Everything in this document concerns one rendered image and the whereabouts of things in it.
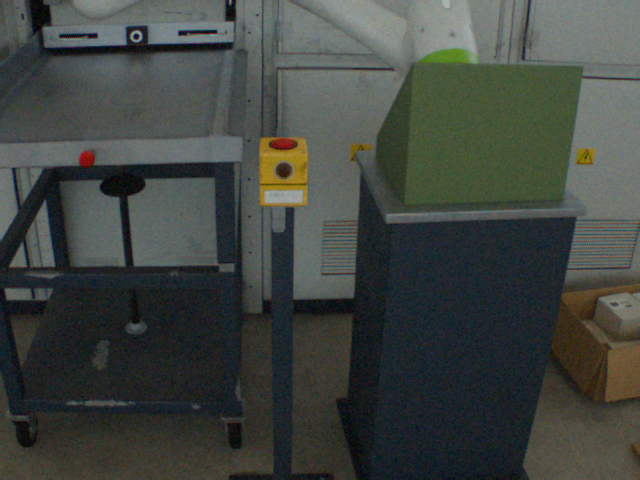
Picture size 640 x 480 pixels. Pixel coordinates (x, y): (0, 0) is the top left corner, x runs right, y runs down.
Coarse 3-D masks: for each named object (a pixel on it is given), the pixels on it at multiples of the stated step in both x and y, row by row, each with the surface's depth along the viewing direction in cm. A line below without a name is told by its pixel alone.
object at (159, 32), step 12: (48, 24) 211; (84, 24) 211; (96, 24) 211; (108, 24) 210; (120, 24) 211; (132, 24) 211; (144, 24) 211; (156, 24) 211; (168, 24) 212; (180, 24) 212; (192, 24) 212; (204, 24) 213; (216, 24) 213; (228, 24) 213; (48, 36) 210; (60, 36) 211; (72, 36) 211; (84, 36) 211; (96, 36) 212; (108, 36) 212; (120, 36) 212; (156, 36) 213; (168, 36) 213; (180, 36) 214; (228, 36) 215
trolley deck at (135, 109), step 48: (48, 96) 177; (96, 96) 177; (144, 96) 177; (192, 96) 177; (240, 96) 177; (0, 144) 151; (48, 144) 152; (96, 144) 152; (144, 144) 153; (192, 144) 154; (240, 144) 155
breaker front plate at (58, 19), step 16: (144, 0) 209; (160, 0) 209; (176, 0) 210; (192, 0) 210; (208, 0) 211; (64, 16) 209; (80, 16) 210; (112, 16) 210; (128, 16) 211; (144, 16) 211; (160, 16) 212; (176, 16) 212; (192, 16) 212; (208, 16) 213; (224, 16) 213
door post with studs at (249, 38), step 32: (256, 0) 208; (256, 32) 212; (256, 64) 216; (256, 96) 221; (256, 128) 225; (256, 160) 230; (256, 192) 234; (256, 224) 239; (256, 256) 244; (256, 288) 250
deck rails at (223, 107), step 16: (32, 48) 202; (0, 64) 177; (16, 64) 188; (32, 64) 201; (224, 64) 200; (0, 80) 176; (16, 80) 188; (224, 80) 187; (0, 96) 176; (224, 96) 176; (224, 112) 166; (224, 128) 157
